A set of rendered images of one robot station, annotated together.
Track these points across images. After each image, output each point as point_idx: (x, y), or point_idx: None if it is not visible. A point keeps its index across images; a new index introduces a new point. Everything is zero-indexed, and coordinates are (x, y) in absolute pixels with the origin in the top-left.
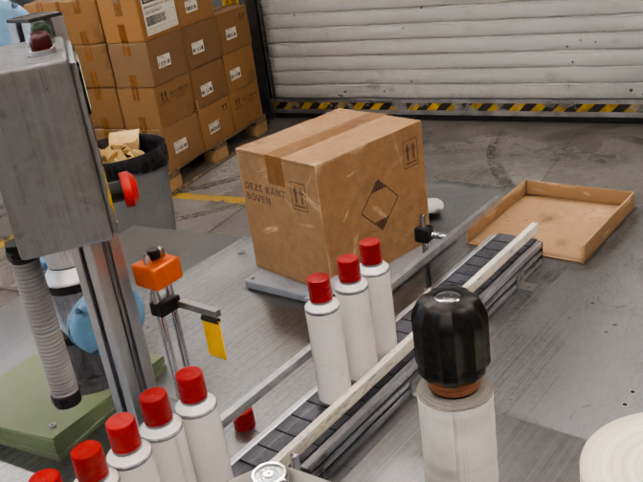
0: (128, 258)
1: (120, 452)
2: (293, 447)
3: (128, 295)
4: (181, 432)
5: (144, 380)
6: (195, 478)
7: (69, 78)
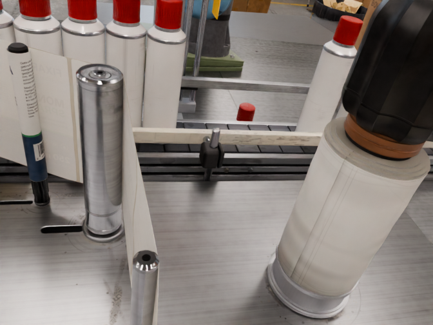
0: (286, 24)
1: (69, 14)
2: (234, 133)
3: None
4: (133, 40)
5: None
6: (136, 93)
7: None
